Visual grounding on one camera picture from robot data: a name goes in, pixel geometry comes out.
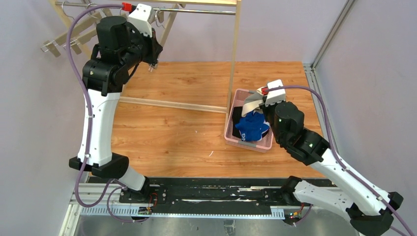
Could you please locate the grey underwear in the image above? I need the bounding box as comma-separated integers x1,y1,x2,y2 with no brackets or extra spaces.
241,87,269,117

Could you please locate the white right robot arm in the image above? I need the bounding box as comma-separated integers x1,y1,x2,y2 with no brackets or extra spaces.
260,101,403,236

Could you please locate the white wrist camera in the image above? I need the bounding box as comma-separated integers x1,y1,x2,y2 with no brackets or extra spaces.
127,3,155,38
261,79,286,106

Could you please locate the empty wooden clip hanger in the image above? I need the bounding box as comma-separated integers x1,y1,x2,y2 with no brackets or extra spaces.
40,1,98,59

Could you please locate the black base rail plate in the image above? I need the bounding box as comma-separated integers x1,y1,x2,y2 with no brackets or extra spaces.
119,177,301,216

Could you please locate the pink plastic laundry basket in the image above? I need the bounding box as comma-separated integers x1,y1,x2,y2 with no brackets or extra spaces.
224,88,274,153

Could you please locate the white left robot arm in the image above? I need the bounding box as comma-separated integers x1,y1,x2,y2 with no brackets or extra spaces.
69,16,162,201

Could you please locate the wooden hanger with grey underwear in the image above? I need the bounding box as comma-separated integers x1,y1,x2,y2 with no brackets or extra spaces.
158,3,186,47

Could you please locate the metal hanging rod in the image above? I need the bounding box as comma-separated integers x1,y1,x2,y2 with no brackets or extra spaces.
54,1,236,16

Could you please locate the wooden clip hanger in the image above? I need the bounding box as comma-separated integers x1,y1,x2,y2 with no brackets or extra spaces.
55,0,112,56
40,1,98,59

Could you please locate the black underwear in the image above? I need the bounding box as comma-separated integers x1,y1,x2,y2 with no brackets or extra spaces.
232,106,246,141

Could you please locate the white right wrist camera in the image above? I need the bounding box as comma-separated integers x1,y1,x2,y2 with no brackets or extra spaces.
261,79,286,106

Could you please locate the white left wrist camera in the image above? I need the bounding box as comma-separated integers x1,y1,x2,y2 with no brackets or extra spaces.
127,3,155,38

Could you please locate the wooden clothes rack frame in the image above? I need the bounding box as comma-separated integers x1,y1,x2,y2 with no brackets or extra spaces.
47,0,243,114

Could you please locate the blue underwear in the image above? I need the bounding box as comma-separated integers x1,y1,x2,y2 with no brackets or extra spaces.
235,111,270,142

